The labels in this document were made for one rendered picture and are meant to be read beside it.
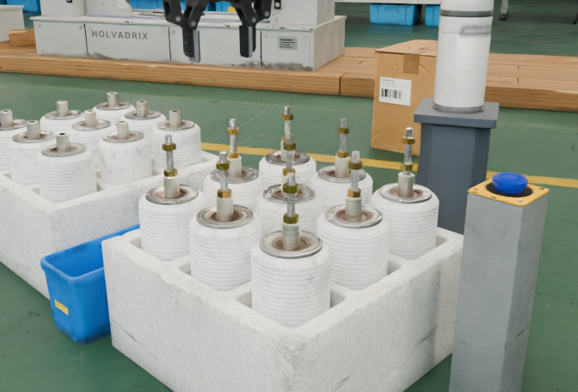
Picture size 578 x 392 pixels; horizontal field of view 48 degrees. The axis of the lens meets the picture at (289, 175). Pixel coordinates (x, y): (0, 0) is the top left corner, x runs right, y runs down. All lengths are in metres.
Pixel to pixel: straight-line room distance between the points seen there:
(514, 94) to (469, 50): 1.47
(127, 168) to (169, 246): 0.33
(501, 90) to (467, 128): 1.46
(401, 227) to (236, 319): 0.28
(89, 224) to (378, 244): 0.54
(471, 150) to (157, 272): 0.62
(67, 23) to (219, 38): 0.80
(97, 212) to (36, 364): 0.27
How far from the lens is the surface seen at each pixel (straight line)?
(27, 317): 1.20
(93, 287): 1.05
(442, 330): 1.00
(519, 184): 0.79
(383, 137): 2.00
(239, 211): 0.87
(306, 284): 0.75
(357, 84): 2.73
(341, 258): 0.83
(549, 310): 1.21
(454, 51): 1.20
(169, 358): 0.94
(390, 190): 0.95
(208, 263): 0.84
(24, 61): 3.48
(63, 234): 1.15
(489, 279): 0.82
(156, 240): 0.92
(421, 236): 0.93
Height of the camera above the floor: 0.58
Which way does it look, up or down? 19 degrees down
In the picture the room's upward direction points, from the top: straight up
